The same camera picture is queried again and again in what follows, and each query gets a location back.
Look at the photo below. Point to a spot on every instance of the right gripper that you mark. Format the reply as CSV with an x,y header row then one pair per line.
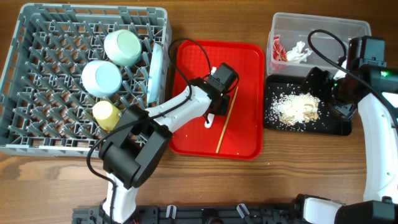
x,y
324,78

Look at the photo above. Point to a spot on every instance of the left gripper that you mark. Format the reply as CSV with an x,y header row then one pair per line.
x,y
222,109

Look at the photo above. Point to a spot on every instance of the white plastic fork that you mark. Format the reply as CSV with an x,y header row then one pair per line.
x,y
209,118

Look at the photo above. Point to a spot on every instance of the wooden chopstick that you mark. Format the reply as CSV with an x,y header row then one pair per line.
x,y
227,121

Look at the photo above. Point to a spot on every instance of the rice and peanut shells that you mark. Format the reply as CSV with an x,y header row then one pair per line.
x,y
294,108

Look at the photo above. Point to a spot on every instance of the white napkin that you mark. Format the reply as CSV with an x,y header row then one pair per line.
x,y
298,54

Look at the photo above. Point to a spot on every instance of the light blue plate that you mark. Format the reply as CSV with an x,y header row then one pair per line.
x,y
153,84

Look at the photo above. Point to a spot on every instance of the red snack wrapper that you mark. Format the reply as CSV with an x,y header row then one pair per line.
x,y
278,51

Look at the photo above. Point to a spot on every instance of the yellow plastic cup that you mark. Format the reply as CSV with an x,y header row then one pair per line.
x,y
106,115

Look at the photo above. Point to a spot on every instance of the mint green saucer bowl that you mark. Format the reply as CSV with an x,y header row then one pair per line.
x,y
101,78

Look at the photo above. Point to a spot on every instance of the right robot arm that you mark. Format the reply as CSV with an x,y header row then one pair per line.
x,y
369,87

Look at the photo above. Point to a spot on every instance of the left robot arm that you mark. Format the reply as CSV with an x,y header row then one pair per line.
x,y
135,146

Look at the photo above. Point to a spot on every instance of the grey dishwasher rack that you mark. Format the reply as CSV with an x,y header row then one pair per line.
x,y
45,109

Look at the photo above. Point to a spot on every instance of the red plastic tray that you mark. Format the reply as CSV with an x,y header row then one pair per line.
x,y
243,136

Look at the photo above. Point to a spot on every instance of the black tray bin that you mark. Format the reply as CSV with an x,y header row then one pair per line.
x,y
325,124

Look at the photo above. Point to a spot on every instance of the clear plastic bin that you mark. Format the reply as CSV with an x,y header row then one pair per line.
x,y
293,28

